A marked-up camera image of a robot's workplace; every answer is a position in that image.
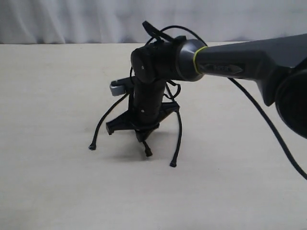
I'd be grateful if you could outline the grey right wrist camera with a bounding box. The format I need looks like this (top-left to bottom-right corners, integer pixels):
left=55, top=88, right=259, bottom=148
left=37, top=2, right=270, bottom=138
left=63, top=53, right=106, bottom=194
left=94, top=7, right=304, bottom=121
left=109, top=78, right=134, bottom=96

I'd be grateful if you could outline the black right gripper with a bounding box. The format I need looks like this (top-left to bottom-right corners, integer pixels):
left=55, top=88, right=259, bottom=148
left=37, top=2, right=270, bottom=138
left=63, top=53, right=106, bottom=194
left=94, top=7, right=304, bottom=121
left=106, top=78, right=179, bottom=142

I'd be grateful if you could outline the white backdrop curtain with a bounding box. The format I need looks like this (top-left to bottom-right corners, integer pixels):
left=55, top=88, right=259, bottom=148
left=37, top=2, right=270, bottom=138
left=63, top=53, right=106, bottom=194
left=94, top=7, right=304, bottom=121
left=0, top=0, right=307, bottom=44

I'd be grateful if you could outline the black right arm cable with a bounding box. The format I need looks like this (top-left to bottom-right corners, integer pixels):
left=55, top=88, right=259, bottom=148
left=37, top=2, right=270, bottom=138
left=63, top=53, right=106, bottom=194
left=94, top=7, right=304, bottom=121
left=142, top=21, right=307, bottom=180

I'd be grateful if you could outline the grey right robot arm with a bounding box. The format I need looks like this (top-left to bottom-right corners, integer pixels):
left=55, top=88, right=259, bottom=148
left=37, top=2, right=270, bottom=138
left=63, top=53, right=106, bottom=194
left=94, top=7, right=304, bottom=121
left=106, top=34, right=307, bottom=137

